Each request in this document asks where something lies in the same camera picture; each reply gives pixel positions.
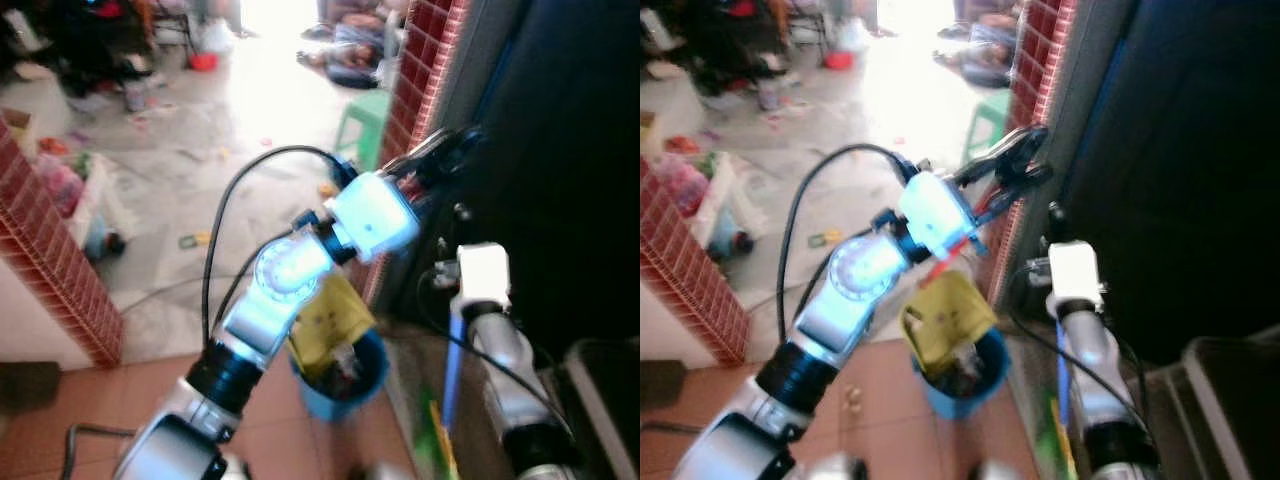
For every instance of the white bag of rubbish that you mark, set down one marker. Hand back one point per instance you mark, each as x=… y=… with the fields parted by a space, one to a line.
x=725 y=195
x=95 y=195

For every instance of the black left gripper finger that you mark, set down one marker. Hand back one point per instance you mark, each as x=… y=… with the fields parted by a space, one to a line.
x=1005 y=148
x=445 y=145
x=452 y=175
x=1022 y=185

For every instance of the blue and green broom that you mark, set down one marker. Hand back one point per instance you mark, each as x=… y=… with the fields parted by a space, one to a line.
x=1062 y=390
x=452 y=380

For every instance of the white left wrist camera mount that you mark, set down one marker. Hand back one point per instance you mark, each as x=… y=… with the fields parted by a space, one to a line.
x=375 y=215
x=938 y=212

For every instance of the grey robot foot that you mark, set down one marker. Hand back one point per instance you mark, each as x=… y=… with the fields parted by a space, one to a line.
x=388 y=471
x=835 y=468
x=995 y=471

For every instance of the grey robot left foot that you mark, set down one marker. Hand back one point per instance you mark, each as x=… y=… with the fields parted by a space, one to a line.
x=835 y=468

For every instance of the red plastic basin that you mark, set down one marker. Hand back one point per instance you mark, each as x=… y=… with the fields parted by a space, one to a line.
x=203 y=61
x=838 y=60

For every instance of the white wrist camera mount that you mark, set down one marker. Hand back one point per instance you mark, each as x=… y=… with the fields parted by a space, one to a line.
x=375 y=215
x=483 y=272
x=1074 y=270
x=938 y=212

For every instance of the green plastic stool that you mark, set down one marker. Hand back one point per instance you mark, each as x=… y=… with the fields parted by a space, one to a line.
x=362 y=115
x=988 y=115

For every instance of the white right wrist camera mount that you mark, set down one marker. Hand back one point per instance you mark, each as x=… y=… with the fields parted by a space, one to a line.
x=483 y=272
x=1074 y=270

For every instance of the blue plastic waste bin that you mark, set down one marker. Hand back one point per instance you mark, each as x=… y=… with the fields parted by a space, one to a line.
x=990 y=385
x=370 y=385

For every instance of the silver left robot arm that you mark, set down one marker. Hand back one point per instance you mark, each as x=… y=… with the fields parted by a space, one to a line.
x=850 y=290
x=265 y=300

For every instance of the grey robot right foot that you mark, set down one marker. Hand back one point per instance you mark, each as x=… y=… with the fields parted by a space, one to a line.
x=388 y=471
x=995 y=471

